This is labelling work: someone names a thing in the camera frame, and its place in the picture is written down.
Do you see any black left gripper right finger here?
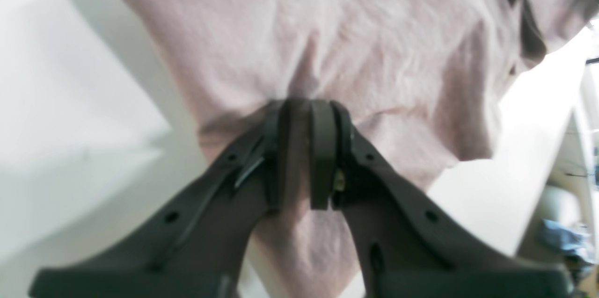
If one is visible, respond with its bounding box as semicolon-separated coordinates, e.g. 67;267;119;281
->
310;100;573;298

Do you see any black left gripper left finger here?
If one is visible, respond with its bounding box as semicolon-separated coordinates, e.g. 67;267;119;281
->
28;102;287;298

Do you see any dusty pink T-shirt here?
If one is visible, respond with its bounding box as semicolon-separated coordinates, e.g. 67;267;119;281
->
94;0;599;298

